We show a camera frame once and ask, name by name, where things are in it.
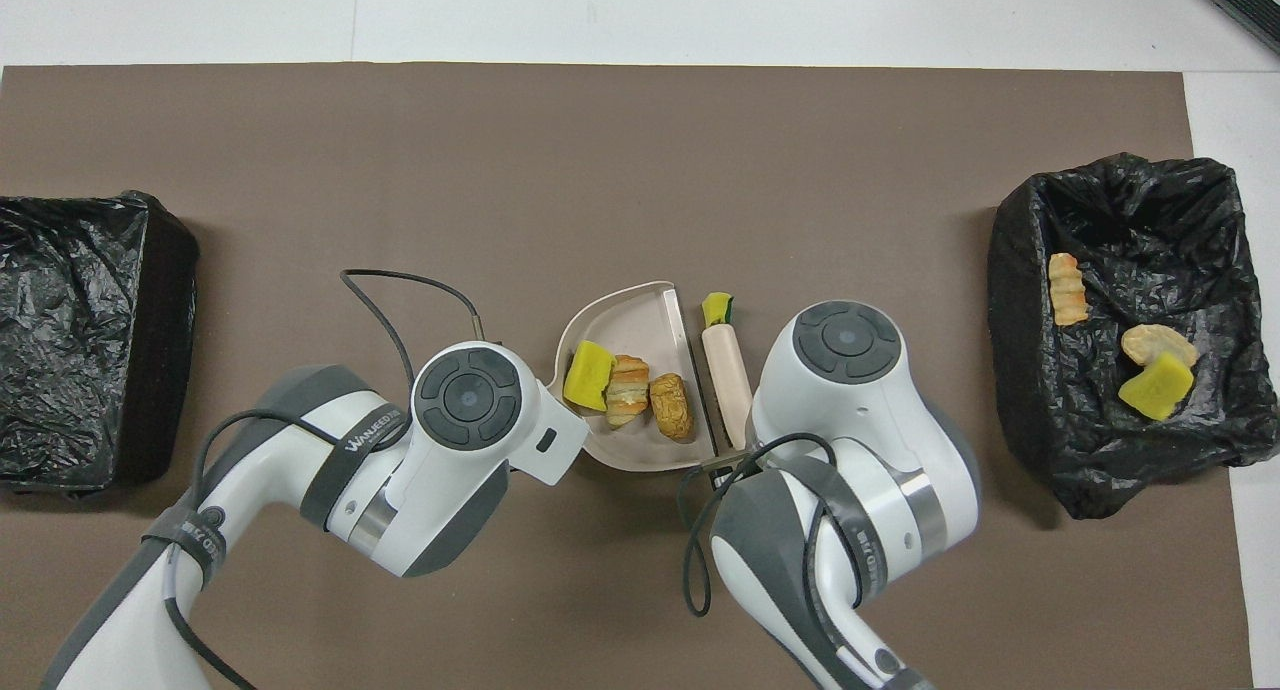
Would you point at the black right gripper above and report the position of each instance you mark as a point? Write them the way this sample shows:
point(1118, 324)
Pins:
point(722, 477)

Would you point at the brown bread roll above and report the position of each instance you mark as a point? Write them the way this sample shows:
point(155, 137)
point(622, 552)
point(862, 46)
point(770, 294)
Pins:
point(672, 406)

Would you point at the beige hand brush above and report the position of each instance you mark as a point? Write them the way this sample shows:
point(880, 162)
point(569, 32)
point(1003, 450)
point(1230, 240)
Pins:
point(728, 380)

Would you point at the beige trash chunk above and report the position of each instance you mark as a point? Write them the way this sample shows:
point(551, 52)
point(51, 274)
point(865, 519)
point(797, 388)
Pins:
point(628, 390)
point(1068, 288)
point(1158, 342)

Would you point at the yellow green sponge piece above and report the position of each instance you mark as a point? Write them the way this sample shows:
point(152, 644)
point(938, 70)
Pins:
point(1158, 390)
point(588, 375)
point(717, 308)

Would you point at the beige plastic dustpan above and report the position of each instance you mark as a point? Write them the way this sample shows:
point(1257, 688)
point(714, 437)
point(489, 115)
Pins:
point(640, 320)

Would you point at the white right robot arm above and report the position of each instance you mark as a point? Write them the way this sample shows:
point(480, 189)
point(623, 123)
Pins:
point(845, 345)

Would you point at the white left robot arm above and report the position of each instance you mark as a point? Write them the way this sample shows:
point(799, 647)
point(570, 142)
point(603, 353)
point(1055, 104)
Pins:
point(465, 400)

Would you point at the black bag lined bin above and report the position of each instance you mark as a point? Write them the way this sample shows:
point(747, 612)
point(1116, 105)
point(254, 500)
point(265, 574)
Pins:
point(90, 400)
point(1030, 390)

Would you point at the brown table mat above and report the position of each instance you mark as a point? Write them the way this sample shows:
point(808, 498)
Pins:
point(600, 120)

